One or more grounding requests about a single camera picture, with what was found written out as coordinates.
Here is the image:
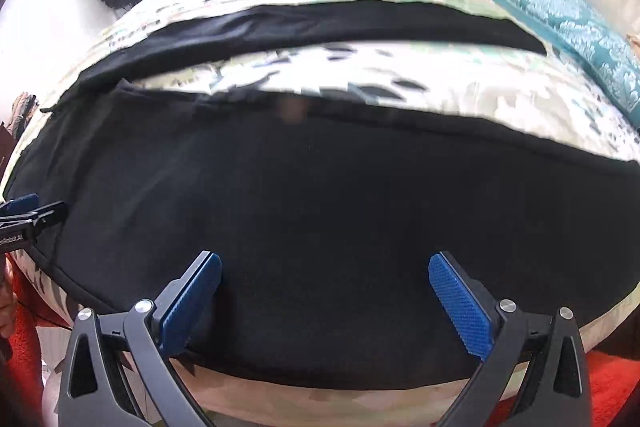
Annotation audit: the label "teal damask pillow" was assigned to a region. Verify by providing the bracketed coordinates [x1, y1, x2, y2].
[492, 0, 639, 128]

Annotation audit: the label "brown wooden furniture with clothes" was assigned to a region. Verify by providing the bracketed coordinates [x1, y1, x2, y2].
[0, 92, 39, 172]

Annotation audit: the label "orange fluffy rug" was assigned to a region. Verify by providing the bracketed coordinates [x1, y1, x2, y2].
[1, 255, 68, 426]

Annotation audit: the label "floral bed cover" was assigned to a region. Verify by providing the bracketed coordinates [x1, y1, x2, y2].
[0, 0, 640, 414]

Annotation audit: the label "black pants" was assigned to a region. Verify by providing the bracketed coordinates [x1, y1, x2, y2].
[4, 1, 639, 390]

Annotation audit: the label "person's left hand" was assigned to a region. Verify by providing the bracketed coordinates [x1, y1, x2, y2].
[0, 257, 17, 339]

